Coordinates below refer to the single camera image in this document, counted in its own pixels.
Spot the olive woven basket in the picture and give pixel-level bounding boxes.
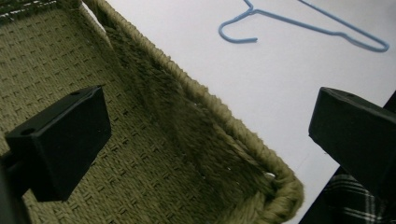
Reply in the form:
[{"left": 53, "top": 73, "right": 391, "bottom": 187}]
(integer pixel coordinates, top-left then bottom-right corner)
[{"left": 0, "top": 0, "right": 305, "bottom": 224}]

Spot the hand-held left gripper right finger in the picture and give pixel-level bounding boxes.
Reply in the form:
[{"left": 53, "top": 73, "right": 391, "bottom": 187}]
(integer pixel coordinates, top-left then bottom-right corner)
[{"left": 308, "top": 86, "right": 396, "bottom": 200}]

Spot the dark plaid cloth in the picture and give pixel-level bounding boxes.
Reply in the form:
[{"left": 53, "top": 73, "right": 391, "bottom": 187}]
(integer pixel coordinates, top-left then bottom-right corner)
[{"left": 298, "top": 90, "right": 396, "bottom": 224}]

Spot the blue wire clothes hanger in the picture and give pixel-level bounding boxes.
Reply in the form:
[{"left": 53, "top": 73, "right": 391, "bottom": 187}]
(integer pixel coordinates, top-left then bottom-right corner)
[{"left": 218, "top": 0, "right": 390, "bottom": 53}]

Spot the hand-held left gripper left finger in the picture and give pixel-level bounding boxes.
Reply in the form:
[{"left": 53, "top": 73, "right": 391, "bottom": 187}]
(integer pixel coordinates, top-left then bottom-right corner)
[{"left": 4, "top": 85, "right": 112, "bottom": 203}]

